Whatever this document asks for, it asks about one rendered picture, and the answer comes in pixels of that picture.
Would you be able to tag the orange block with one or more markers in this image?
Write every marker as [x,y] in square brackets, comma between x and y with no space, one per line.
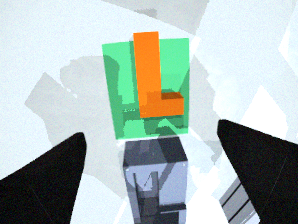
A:
[152,102]

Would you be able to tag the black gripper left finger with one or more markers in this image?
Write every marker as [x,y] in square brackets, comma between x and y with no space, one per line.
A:
[43,192]

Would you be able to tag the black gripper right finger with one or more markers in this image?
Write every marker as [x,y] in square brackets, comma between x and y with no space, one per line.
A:
[267,168]

